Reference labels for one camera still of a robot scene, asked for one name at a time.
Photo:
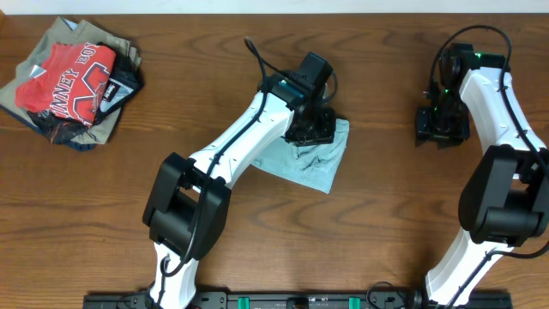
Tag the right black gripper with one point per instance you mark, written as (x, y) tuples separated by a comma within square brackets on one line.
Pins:
[(425, 130)]

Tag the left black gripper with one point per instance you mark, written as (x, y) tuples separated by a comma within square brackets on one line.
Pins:
[(327, 136)]

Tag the light blue t-shirt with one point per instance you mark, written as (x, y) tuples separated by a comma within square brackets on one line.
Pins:
[(311, 166)]

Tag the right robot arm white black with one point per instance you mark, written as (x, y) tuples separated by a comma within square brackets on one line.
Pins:
[(505, 201)]

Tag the khaki folded garment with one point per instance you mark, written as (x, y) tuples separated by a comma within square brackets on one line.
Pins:
[(65, 32)]

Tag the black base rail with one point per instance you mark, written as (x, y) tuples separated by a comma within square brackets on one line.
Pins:
[(385, 298)]

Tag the red printed t-shirt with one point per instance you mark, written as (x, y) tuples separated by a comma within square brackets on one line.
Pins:
[(73, 83)]

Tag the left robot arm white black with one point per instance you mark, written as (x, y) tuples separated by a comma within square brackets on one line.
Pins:
[(188, 204)]

